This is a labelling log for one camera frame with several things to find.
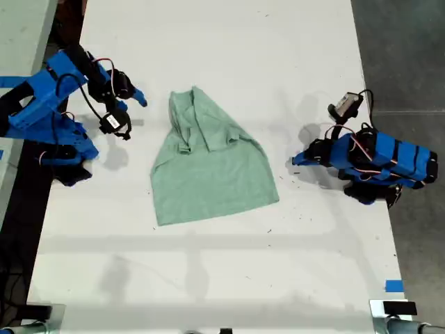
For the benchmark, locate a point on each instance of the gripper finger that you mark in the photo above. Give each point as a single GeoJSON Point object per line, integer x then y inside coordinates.
{"type": "Point", "coordinates": [306, 163]}
{"type": "Point", "coordinates": [301, 154]}
{"type": "Point", "coordinates": [119, 105]}
{"type": "Point", "coordinates": [139, 96]}

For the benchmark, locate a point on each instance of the blue and black arm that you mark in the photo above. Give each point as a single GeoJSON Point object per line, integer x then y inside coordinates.
{"type": "Point", "coordinates": [38, 94]}
{"type": "Point", "coordinates": [400, 156]}

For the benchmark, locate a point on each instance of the pale green T-shirt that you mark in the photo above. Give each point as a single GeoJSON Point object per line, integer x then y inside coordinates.
{"type": "Point", "coordinates": [208, 174]}

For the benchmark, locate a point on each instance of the long blue tape strip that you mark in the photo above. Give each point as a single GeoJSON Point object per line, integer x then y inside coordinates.
{"type": "Point", "coordinates": [14, 81]}

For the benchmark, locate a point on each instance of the pale grey side table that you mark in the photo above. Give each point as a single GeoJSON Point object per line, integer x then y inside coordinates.
{"type": "Point", "coordinates": [21, 31]}

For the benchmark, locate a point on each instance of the small blue tape patch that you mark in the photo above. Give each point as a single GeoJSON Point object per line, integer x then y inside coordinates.
{"type": "Point", "coordinates": [394, 286]}

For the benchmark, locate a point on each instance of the metal corner plate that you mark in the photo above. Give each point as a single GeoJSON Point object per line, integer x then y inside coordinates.
{"type": "Point", "coordinates": [375, 313]}
{"type": "Point", "coordinates": [57, 318]}

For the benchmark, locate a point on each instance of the small black box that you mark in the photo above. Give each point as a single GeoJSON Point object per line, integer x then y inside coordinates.
{"type": "Point", "coordinates": [400, 308]}
{"type": "Point", "coordinates": [38, 311]}

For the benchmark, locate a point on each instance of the grey metal tube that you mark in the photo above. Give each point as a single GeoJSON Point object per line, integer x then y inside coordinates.
{"type": "Point", "coordinates": [417, 327]}
{"type": "Point", "coordinates": [21, 330]}

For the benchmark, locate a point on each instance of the black camera box white label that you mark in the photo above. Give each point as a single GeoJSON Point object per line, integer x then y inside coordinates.
{"type": "Point", "coordinates": [113, 121]}

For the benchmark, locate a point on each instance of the short black camera stalk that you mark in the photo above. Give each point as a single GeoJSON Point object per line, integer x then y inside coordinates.
{"type": "Point", "coordinates": [337, 130]}
{"type": "Point", "coordinates": [125, 135]}

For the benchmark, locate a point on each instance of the black camera box grey face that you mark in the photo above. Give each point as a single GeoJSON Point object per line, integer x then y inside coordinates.
{"type": "Point", "coordinates": [347, 104]}

